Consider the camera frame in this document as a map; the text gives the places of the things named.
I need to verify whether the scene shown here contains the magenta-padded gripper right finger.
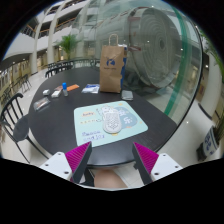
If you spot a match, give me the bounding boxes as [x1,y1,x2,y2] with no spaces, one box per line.
[132,141,184,185]

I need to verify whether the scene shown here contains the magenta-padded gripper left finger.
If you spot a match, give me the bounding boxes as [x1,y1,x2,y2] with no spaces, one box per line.
[39,141,93,185]

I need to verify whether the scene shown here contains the white perforated computer mouse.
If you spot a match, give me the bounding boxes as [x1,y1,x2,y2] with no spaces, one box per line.
[101,108,122,135]

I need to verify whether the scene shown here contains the pale green printed mouse pad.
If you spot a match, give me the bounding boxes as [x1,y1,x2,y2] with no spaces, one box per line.
[73,100,149,148]

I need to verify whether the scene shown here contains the person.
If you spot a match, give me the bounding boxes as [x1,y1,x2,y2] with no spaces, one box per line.
[93,168,129,190]

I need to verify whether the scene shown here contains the clear plastic snack packet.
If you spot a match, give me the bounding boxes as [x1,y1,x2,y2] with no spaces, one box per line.
[33,96,52,112]

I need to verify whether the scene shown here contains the black spindle-back chair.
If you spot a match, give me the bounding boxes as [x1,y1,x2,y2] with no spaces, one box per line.
[0,92,51,164]

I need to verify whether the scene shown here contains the white blue-patterned plant pot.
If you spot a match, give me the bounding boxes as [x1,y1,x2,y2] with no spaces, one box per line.
[201,125,221,158]

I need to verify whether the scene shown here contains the flat white box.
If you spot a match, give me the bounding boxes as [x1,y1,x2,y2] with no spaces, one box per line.
[50,89,63,99]

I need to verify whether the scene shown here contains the small blue-capped bottle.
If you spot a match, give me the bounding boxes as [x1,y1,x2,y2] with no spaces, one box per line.
[61,82,69,98]

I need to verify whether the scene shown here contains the white and blue pouch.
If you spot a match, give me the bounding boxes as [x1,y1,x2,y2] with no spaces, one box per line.
[81,83,101,95]

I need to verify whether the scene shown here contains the orange flat packet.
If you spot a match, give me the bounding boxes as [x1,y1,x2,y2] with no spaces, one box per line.
[66,83,81,92]

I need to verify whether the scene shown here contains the brown paper carrier bag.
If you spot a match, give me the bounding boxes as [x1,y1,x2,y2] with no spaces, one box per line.
[99,33,128,94]

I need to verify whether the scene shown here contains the black chairs beyond table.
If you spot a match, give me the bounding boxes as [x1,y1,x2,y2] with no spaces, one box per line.
[44,58,101,79]

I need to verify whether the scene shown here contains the distant black chairs group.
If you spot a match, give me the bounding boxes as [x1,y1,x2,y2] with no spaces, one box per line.
[0,73,33,104]

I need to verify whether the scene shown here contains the large white cylindrical model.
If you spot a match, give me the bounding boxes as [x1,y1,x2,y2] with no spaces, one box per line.
[124,7,188,89]

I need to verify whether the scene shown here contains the green potted palm plant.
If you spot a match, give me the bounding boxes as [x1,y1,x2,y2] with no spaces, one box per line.
[54,34,81,61]

